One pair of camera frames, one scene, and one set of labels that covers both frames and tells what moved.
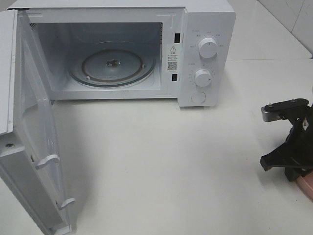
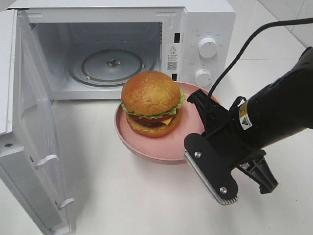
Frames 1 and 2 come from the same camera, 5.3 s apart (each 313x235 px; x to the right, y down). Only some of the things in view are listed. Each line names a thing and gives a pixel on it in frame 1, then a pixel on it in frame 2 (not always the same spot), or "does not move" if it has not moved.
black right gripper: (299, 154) to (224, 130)
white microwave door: (29, 137) does not move
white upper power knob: (208, 47) does not move
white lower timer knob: (203, 78) does not move
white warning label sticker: (173, 58) does not move
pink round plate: (306, 183) to (168, 149)
